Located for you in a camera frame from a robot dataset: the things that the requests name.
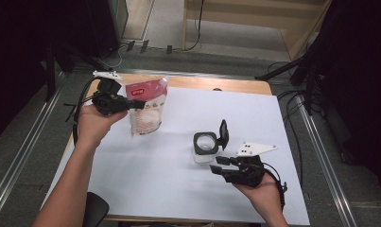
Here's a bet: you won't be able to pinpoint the black chair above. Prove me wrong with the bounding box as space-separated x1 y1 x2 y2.
81 191 111 227

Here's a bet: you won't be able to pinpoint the red and white pouch bag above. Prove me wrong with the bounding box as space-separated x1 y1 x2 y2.
124 76 170 137

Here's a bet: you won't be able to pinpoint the black floor cables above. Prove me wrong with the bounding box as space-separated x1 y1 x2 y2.
267 60 324 188

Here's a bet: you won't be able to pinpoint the white floor cable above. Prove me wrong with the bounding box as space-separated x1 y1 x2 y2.
96 43 127 71

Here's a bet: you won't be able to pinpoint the metal floor rail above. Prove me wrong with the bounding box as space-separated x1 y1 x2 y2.
113 67 269 81
0 71 67 218
295 94 358 227

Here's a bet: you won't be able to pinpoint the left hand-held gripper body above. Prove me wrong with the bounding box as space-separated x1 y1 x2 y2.
91 70 131 116

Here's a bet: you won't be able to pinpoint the light wooden shelf frame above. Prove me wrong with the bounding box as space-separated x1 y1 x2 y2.
182 0 334 61

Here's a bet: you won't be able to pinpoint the right hand-held gripper black cable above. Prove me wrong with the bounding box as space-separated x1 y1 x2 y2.
261 161 288 212

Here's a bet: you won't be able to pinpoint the white paper sheet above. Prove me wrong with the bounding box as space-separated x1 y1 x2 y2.
41 86 311 226

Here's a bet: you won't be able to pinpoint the dark cabinet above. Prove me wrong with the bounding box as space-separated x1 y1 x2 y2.
83 0 130 60

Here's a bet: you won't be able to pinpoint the person's right hand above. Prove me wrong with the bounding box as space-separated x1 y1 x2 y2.
233 172 286 216

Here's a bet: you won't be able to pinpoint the clear jar with black lid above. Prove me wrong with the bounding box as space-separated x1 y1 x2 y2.
192 118 231 166

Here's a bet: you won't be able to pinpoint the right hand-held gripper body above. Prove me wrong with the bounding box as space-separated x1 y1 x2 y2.
229 141 278 189

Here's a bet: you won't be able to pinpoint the hanging black cable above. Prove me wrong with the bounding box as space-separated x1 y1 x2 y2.
183 0 205 52

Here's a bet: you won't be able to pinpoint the person's left hand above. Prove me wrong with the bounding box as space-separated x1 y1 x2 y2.
76 103 130 149

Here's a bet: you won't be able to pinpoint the black metal stand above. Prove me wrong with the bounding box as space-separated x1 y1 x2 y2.
253 18 338 116
43 40 114 102

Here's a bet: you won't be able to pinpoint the wooden table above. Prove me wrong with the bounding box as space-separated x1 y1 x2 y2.
40 71 311 227

